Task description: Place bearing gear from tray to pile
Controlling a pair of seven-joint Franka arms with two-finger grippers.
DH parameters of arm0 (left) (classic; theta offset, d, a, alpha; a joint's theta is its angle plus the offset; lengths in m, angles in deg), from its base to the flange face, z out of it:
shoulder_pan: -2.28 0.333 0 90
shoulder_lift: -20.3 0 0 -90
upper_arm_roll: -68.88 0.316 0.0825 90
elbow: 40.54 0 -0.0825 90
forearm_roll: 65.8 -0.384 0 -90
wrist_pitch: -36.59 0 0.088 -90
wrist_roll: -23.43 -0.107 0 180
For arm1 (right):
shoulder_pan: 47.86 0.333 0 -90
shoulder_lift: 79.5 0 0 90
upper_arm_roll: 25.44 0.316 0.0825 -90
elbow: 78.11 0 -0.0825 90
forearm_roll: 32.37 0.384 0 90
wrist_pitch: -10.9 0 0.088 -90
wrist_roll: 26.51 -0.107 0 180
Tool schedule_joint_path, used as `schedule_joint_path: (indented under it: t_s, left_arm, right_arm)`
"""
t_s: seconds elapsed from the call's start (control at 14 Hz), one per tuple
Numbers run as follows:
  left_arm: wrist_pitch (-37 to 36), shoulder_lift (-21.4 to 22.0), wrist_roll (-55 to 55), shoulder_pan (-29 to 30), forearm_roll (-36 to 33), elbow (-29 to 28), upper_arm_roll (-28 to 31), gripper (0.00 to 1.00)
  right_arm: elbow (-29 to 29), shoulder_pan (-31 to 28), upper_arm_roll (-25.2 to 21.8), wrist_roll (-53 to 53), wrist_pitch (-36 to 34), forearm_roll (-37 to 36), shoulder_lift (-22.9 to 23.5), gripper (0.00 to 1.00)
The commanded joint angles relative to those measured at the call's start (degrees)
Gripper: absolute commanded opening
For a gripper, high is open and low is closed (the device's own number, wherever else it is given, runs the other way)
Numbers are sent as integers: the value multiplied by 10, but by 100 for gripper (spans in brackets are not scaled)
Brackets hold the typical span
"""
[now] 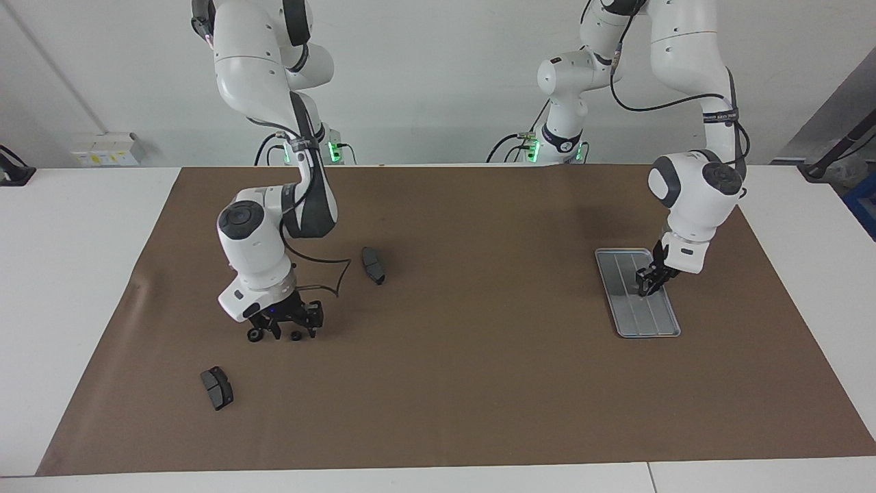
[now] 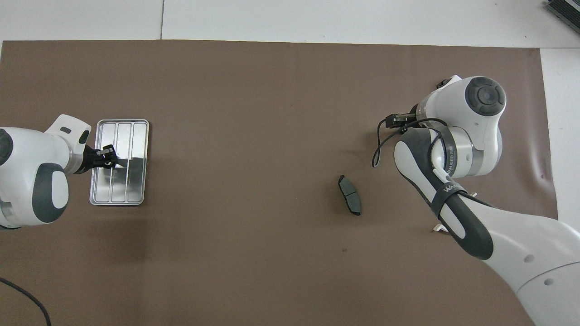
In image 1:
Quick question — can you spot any grey metal tray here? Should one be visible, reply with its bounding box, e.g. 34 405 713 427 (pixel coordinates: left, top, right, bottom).
594 248 682 339

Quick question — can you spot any dark grey brake pad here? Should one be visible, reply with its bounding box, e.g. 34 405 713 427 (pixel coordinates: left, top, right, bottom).
361 246 387 286
200 366 234 412

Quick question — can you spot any brown table mat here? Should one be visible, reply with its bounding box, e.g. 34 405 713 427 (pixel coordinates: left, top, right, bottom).
36 164 876 477

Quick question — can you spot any black stand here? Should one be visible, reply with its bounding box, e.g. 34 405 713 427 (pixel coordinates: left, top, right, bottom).
797 113 876 184

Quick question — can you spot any blue box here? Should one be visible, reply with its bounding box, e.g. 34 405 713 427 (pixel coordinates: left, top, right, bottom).
843 179 876 242

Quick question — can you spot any grey slanted panel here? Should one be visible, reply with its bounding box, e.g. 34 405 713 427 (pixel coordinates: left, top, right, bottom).
772 47 876 165

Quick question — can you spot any black table clamp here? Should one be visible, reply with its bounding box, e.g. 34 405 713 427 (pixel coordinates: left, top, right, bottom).
0 145 36 187

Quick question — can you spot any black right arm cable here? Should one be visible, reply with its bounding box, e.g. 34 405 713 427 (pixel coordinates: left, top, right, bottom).
246 116 353 296

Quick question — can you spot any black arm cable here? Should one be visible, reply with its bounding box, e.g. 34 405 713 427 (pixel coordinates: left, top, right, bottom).
609 14 751 206
246 116 353 296

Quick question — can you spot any black base cable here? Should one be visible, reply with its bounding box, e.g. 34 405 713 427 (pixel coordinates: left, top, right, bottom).
255 134 283 166
487 101 552 164

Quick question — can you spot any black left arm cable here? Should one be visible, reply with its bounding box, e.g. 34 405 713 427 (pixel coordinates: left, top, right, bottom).
609 14 751 206

